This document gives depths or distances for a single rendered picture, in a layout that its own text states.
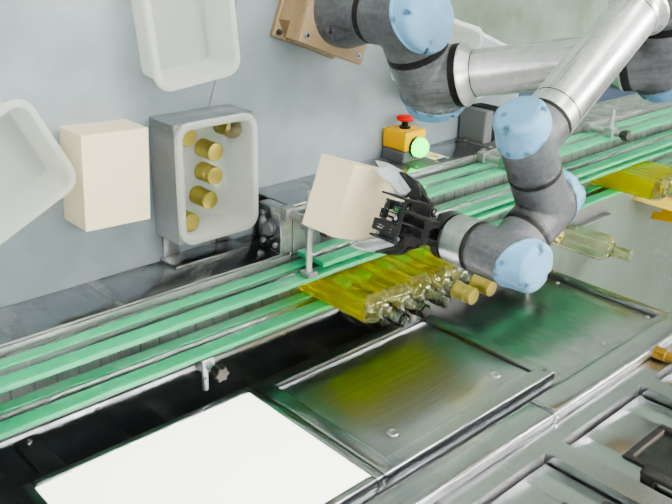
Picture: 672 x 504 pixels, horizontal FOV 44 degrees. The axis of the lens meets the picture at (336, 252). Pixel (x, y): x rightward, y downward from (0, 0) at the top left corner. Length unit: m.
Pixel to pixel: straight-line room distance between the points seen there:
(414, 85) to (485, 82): 0.13
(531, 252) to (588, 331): 0.79
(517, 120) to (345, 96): 0.75
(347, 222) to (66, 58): 0.52
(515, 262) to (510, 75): 0.46
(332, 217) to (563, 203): 0.36
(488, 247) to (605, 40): 0.33
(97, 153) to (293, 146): 0.49
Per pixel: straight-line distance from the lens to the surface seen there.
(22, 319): 1.42
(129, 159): 1.41
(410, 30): 1.44
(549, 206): 1.17
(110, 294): 1.47
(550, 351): 1.79
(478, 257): 1.16
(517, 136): 1.09
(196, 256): 1.59
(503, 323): 1.88
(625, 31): 1.26
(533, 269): 1.14
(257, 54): 1.62
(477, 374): 1.60
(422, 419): 1.46
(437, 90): 1.52
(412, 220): 1.24
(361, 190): 1.32
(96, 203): 1.40
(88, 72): 1.43
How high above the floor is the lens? 2.01
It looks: 42 degrees down
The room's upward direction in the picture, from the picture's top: 114 degrees clockwise
